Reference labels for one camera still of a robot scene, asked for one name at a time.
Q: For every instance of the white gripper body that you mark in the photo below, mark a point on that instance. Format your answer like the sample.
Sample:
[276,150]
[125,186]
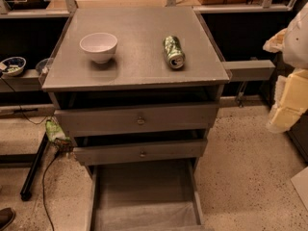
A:
[297,43]

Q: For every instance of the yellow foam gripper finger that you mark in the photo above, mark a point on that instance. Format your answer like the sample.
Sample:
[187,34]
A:
[290,101]
[275,43]

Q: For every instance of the green soda can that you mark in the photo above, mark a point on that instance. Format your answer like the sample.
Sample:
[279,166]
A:
[174,54]

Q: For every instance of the top grey drawer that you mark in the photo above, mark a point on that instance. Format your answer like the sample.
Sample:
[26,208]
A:
[137,119]

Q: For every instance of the grey drawer cabinet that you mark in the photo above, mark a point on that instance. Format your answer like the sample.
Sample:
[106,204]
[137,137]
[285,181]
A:
[138,73]

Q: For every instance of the bottom grey open drawer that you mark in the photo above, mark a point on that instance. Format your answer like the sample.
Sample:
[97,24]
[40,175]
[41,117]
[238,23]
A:
[146,196]

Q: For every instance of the middle grey drawer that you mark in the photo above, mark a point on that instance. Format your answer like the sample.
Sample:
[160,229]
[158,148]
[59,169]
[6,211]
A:
[139,152]

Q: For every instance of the grey side shelf beam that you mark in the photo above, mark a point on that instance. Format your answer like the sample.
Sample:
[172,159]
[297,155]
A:
[245,71]

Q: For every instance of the white floor board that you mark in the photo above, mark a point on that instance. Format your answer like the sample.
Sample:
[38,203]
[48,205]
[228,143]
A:
[300,182]

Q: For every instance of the white ceramic bowl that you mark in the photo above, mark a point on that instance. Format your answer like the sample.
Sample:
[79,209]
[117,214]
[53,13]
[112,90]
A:
[99,47]

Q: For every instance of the clear plastic cup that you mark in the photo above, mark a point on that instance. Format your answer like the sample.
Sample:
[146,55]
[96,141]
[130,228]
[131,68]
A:
[44,65]

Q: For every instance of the green snack bag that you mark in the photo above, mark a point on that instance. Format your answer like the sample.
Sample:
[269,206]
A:
[55,133]

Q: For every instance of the grey left low shelf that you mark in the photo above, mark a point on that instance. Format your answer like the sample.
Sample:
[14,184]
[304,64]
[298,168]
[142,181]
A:
[28,80]

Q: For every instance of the black metal floor bar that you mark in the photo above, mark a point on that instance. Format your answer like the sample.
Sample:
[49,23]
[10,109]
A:
[25,193]

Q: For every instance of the dark shoe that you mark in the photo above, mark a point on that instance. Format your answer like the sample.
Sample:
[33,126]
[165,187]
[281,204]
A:
[7,215]

